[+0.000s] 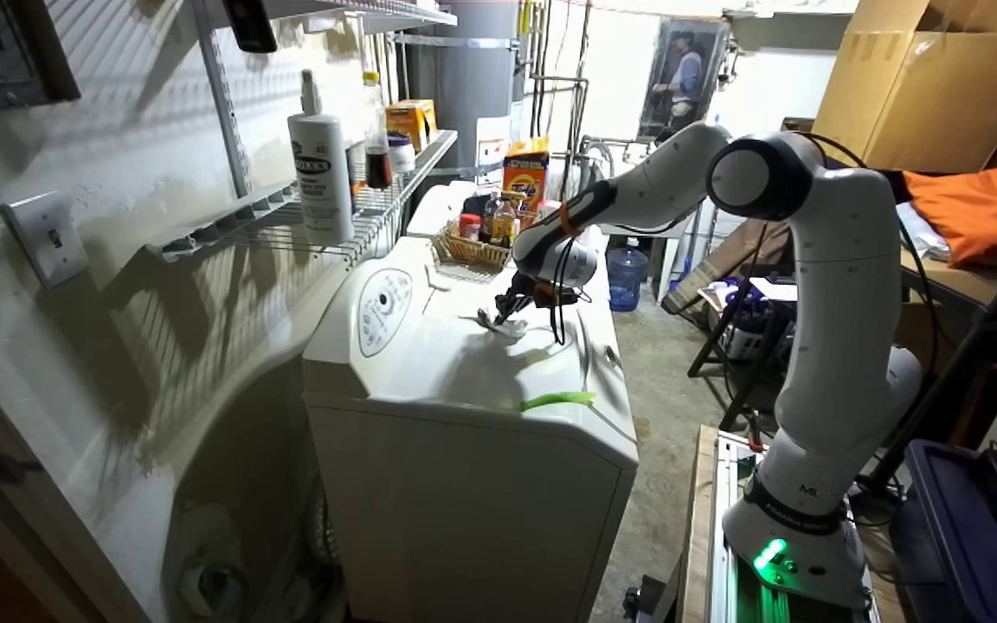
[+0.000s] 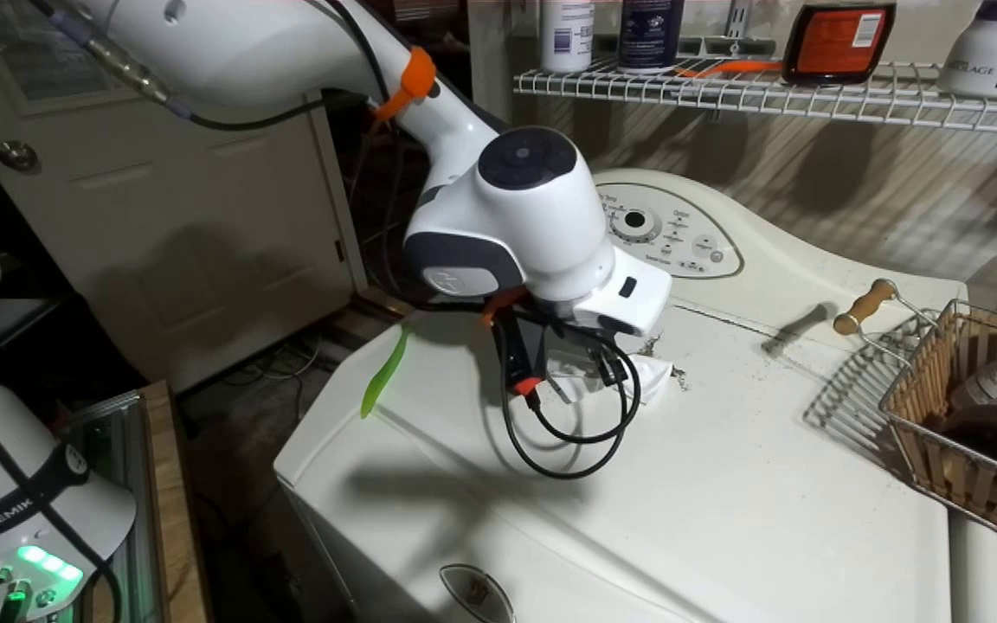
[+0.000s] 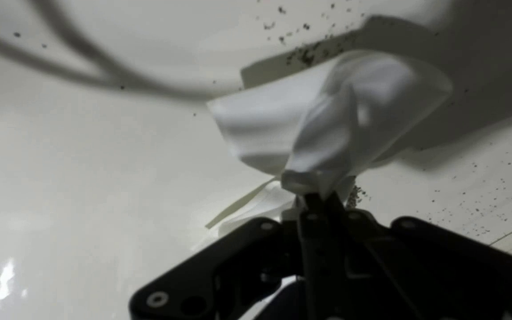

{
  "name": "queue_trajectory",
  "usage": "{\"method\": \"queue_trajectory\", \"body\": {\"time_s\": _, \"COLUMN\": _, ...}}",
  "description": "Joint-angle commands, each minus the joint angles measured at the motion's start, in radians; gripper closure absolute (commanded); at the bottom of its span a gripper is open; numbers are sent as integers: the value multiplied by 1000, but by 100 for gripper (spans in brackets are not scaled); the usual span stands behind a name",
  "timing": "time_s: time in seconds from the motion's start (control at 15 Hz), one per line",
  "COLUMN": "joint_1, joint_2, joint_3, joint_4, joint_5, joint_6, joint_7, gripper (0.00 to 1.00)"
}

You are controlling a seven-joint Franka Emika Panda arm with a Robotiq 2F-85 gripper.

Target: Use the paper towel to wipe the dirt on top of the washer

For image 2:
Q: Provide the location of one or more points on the orange black package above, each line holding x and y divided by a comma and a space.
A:
839, 39

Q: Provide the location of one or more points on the white washing machine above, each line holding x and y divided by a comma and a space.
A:
695, 531

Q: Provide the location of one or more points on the thin orange tool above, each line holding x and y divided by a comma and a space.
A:
729, 68

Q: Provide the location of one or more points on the wooden robot platform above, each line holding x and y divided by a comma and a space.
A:
172, 506

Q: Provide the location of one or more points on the white lotion bottle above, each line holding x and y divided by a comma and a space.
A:
568, 36

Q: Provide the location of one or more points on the white panel door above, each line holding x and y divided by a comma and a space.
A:
175, 263

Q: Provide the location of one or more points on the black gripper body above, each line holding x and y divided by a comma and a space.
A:
587, 343

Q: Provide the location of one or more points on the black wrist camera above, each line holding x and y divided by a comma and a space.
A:
522, 349

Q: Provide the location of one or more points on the dark bottle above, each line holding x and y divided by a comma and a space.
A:
649, 27

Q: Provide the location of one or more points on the green plastic strip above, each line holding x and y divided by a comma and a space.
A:
381, 374

